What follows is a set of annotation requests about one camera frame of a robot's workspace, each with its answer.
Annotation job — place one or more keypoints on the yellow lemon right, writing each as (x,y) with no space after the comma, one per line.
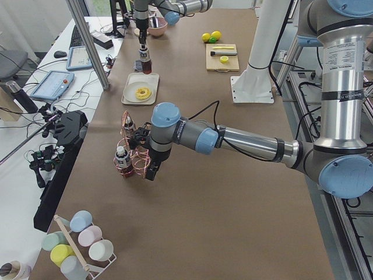
(216,34)

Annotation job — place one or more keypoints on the white plate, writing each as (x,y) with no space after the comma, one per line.
(129,91)

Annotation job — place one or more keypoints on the white wire cup rack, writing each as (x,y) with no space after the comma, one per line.
(94,268)

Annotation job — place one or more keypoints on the pink bowl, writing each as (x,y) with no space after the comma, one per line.
(157,26)

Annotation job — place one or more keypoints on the blue teach pendant far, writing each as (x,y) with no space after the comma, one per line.
(78,59)

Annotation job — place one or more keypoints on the white cup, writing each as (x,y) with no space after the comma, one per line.
(101,250)

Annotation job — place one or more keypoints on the pink cup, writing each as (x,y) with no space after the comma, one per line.
(89,236)

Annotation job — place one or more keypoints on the half lemon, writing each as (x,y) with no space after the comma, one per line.
(224,59)

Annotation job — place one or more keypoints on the blue cup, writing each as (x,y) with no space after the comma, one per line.
(80,221)

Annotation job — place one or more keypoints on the grey cup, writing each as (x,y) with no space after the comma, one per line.
(72,269)

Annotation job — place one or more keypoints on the green cup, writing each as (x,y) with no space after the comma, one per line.
(53,239)

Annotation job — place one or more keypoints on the blue teach pendant near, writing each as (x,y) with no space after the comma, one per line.
(53,85)

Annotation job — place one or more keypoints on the black computer mouse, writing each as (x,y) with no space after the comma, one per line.
(60,54)

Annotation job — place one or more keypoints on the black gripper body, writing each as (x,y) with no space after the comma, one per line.
(159,155)
(141,30)

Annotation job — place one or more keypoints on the yellow lemon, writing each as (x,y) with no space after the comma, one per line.
(216,34)
(205,37)

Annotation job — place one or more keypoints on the yellow plastic knife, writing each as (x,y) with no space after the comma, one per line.
(223,47)

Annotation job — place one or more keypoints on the aluminium frame post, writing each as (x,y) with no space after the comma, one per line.
(80,23)

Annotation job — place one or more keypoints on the yellow lemon left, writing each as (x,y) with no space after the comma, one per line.
(205,37)

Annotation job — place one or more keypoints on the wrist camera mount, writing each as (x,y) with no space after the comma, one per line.
(141,137)

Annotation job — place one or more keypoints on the yellow cup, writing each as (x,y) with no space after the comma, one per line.
(60,252)

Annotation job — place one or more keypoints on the beige serving tray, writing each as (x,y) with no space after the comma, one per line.
(152,79)

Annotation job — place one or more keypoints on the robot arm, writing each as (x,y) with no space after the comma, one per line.
(171,11)
(337,160)

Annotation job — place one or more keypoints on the yellow donut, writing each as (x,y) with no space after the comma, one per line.
(143,93)

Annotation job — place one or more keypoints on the copper wire bottle rack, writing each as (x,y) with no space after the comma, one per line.
(139,157)

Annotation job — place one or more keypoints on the blue teach pendant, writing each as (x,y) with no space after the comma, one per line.
(53,85)
(78,59)

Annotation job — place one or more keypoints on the white camera pole base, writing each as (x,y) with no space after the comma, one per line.
(254,84)

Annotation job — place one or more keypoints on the tea bottle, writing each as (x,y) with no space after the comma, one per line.
(145,60)
(123,160)

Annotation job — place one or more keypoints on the tea bottle far rack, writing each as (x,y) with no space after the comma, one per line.
(129,125)

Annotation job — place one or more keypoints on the black water bottle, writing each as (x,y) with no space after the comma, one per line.
(21,96)

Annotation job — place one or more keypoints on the black keyboard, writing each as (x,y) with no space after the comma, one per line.
(76,39)

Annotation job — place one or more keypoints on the green lime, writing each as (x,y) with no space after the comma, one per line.
(212,40)

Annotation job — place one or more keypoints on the grey folded cloth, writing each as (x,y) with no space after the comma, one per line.
(138,65)

